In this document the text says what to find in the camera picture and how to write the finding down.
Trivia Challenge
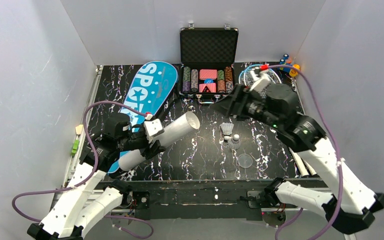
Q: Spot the grey shuttlecock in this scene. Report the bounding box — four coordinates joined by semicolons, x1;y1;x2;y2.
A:
219;122;234;142

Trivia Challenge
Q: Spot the white shuttlecock tube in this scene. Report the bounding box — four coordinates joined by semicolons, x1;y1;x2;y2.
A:
118;111;201;171

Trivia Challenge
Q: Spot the white shuttlecock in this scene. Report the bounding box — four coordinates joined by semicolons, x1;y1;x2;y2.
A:
227;134;241;150

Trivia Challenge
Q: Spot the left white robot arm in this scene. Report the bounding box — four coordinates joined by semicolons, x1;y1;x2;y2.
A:
27;113;165;240

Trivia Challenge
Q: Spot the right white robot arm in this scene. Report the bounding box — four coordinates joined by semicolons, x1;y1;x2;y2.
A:
212;83;384;235

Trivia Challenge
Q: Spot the blue badminton racket lower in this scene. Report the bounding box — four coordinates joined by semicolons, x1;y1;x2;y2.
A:
238;64;318;178

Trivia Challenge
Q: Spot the blue racket cover bag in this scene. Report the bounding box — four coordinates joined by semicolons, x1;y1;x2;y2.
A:
106;60;179;174

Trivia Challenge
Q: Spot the black poker chip case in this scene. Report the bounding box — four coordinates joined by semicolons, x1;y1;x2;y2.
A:
177;26;239;105

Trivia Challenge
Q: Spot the clear plastic tube lid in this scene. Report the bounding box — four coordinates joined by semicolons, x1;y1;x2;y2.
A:
237;153;253;169

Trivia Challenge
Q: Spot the colourful toy block train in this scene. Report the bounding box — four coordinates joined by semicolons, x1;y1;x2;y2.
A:
278;53;301;78

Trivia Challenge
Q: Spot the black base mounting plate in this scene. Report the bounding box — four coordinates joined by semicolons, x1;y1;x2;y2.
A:
121;179;272;221

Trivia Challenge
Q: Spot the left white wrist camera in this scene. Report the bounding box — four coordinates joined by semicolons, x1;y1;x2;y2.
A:
143;113;164;143

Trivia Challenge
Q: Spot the green clip on rail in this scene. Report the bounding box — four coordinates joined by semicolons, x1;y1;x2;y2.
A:
70;139;80;157

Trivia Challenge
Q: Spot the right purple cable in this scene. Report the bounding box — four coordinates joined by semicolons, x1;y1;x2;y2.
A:
261;64;344;240

